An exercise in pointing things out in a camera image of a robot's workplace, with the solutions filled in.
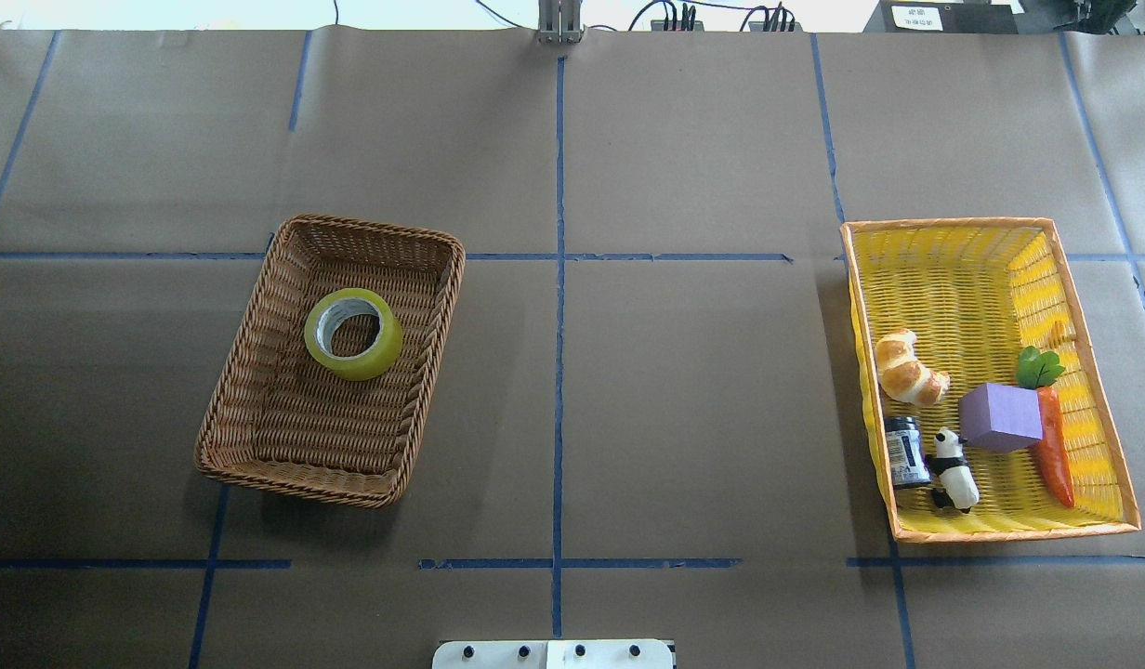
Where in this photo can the yellow woven basket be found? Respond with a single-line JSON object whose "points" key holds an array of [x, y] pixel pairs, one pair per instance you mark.
{"points": [[976, 291]]}

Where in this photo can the black box with label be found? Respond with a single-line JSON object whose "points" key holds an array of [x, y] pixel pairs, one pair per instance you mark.
{"points": [[949, 17]]}

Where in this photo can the orange toy carrot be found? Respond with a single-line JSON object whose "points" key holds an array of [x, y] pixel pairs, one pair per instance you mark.
{"points": [[1038, 369]]}

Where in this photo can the yellow tape roll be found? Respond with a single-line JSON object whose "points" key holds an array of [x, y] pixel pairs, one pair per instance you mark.
{"points": [[324, 321]]}

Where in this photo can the toy croissant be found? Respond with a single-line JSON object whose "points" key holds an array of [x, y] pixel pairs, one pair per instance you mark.
{"points": [[904, 377]]}

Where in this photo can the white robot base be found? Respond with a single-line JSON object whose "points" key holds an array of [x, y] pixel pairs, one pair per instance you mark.
{"points": [[556, 653]]}

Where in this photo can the small dark can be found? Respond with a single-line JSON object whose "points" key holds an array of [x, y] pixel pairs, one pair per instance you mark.
{"points": [[907, 467]]}

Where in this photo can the panda figurine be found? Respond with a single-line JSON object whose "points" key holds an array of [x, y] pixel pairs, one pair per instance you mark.
{"points": [[951, 470]]}

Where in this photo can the purple foam cube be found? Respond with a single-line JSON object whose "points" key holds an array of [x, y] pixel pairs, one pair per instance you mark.
{"points": [[1000, 418]]}

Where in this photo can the metal camera post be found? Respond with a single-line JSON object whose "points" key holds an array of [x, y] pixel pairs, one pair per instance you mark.
{"points": [[559, 22]]}

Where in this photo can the brown wicker basket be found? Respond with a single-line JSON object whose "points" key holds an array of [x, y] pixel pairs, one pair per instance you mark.
{"points": [[280, 422]]}

